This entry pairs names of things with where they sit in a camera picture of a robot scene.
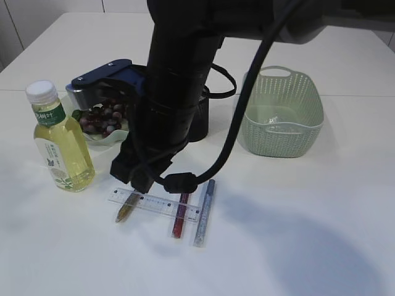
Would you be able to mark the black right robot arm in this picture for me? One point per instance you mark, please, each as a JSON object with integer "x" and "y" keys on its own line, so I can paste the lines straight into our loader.
{"x": 185, "y": 39}

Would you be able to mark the silver glitter pen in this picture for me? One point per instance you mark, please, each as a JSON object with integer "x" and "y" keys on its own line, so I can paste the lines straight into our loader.
{"x": 204, "y": 216}

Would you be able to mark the clear plastic ruler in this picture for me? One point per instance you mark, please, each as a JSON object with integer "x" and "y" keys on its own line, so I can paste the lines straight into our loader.
{"x": 155, "y": 204}

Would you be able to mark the yellow tea bottle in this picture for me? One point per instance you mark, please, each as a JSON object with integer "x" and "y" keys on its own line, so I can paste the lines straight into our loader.
{"x": 59, "y": 139}

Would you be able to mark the green wavy plastic plate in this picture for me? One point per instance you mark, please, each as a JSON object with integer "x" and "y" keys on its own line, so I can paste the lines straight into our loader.
{"x": 96, "y": 139}

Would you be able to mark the red glitter pen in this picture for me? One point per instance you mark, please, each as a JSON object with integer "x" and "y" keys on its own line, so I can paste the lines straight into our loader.
{"x": 179, "y": 219}

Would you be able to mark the green woven plastic basket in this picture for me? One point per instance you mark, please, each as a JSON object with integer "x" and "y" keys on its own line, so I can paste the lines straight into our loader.
{"x": 293, "y": 97}

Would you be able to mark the black mesh pen cup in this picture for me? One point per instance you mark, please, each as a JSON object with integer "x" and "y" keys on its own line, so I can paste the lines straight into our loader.
{"x": 200, "y": 124}

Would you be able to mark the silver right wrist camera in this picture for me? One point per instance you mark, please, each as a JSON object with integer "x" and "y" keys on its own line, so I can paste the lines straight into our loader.
{"x": 106, "y": 81}

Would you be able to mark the gold glitter pen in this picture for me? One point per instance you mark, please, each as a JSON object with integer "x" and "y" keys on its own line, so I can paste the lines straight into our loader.
{"x": 127, "y": 207}

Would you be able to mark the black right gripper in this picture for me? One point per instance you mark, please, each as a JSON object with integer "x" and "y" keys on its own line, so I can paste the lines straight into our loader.
{"x": 159, "y": 123}

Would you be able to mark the purple artificial grape bunch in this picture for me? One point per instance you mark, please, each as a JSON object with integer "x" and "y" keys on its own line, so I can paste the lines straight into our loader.
{"x": 103, "y": 118}

